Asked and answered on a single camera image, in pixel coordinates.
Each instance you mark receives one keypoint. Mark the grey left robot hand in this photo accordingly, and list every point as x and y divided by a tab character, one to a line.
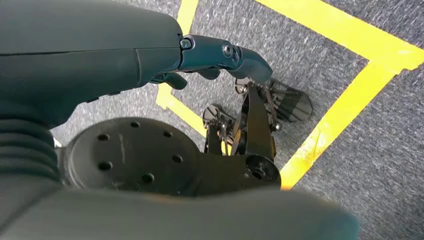
82	33

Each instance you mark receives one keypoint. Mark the yellow tape square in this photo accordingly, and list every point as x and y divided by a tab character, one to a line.
331	23

